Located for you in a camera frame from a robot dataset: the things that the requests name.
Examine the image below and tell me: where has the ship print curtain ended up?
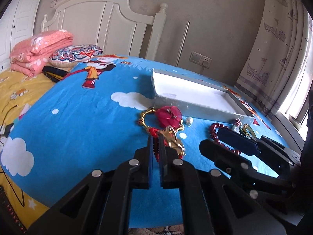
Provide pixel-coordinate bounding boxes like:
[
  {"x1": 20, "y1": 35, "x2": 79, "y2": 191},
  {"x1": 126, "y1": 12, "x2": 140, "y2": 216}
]
[{"x1": 235, "y1": 0, "x2": 312, "y2": 119}]

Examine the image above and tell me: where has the dark red bead bracelet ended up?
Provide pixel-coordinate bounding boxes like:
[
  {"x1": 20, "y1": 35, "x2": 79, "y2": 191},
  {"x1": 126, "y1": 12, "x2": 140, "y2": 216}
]
[{"x1": 209, "y1": 122, "x2": 241, "y2": 155}]

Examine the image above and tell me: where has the white pearl bead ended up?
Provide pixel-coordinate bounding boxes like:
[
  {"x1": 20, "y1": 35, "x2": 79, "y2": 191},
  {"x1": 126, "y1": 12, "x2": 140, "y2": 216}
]
[{"x1": 185, "y1": 117, "x2": 193, "y2": 126}]

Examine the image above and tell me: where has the black cable on bed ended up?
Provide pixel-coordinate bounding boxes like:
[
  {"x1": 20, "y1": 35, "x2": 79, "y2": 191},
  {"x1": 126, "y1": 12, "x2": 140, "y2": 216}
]
[{"x1": 0, "y1": 103, "x2": 25, "y2": 209}]

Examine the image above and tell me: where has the black remote control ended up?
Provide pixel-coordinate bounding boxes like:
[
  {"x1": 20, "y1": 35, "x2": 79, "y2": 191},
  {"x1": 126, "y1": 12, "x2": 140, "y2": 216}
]
[{"x1": 0, "y1": 186, "x2": 27, "y2": 234}]

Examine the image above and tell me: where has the folded pink floral quilt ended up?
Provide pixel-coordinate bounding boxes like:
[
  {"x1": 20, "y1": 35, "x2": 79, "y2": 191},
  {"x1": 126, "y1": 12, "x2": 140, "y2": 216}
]
[{"x1": 10, "y1": 29, "x2": 74, "y2": 77}]

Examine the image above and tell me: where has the gold bamboo-link bracelet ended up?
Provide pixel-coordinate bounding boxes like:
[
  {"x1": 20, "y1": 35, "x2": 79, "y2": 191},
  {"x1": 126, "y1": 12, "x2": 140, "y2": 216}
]
[{"x1": 138, "y1": 108, "x2": 185, "y2": 134}]

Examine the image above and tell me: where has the white jade pendant pink cord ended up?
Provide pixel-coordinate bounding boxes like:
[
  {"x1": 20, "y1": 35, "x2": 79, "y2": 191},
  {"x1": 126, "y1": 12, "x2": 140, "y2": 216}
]
[{"x1": 231, "y1": 118, "x2": 243, "y2": 133}]

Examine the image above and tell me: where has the white charger plug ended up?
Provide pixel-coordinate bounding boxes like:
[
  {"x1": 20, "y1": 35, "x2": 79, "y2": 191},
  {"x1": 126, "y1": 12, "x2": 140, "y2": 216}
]
[{"x1": 202, "y1": 60, "x2": 211, "y2": 69}]

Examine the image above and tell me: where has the red flat pendant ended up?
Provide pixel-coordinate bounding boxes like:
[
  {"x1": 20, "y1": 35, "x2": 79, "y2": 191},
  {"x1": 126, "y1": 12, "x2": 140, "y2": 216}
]
[{"x1": 155, "y1": 106, "x2": 182, "y2": 129}]

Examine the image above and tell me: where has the blue cartoon print tablecloth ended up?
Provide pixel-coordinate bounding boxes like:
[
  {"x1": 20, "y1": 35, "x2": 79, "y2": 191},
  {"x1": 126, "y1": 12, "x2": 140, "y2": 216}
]
[{"x1": 1, "y1": 56, "x2": 212, "y2": 208}]

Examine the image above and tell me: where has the white wooden headboard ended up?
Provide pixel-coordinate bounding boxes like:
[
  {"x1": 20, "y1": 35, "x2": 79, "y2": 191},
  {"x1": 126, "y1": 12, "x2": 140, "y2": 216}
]
[{"x1": 40, "y1": 0, "x2": 168, "y2": 61}]

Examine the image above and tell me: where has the green glass pendant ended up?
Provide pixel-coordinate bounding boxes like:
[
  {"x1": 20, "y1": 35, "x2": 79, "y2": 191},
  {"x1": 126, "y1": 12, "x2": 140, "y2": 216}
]
[{"x1": 239, "y1": 128, "x2": 248, "y2": 137}]

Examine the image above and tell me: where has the grey shallow cardboard tray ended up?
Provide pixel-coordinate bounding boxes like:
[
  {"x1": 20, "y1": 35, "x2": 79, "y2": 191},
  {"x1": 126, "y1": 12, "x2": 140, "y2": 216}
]
[{"x1": 151, "y1": 69, "x2": 254, "y2": 125}]

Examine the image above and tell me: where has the yellow floral bedsheet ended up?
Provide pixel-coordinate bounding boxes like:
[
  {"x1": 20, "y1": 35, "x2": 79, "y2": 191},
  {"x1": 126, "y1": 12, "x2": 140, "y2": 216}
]
[{"x1": 1, "y1": 69, "x2": 54, "y2": 229}]

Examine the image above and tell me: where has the grey wall socket panel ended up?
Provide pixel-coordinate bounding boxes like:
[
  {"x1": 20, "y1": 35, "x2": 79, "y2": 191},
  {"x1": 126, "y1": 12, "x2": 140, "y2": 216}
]
[{"x1": 189, "y1": 51, "x2": 212, "y2": 66}]

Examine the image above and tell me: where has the gold interlocking ring ornament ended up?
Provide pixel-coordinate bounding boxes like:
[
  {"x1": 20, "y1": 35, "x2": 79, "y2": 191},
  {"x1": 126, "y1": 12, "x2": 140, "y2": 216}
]
[{"x1": 158, "y1": 125, "x2": 186, "y2": 159}]

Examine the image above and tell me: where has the patterned round cushion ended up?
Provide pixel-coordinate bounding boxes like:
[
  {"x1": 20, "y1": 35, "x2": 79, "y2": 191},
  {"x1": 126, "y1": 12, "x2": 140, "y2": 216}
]
[{"x1": 49, "y1": 44, "x2": 103, "y2": 68}]

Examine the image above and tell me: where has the silver metal pole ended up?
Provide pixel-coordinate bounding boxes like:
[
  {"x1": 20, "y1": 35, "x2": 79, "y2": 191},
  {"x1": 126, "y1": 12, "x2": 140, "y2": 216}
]
[{"x1": 175, "y1": 20, "x2": 190, "y2": 67}]

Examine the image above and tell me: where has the white wardrobe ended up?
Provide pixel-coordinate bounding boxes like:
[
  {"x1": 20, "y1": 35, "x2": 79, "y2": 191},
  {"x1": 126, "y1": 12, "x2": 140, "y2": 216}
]
[{"x1": 1, "y1": 0, "x2": 40, "y2": 72}]

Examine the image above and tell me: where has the red cord gold-bead bracelet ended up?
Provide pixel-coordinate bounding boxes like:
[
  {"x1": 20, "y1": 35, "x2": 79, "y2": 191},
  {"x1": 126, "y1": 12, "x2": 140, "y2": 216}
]
[{"x1": 148, "y1": 126, "x2": 184, "y2": 162}]

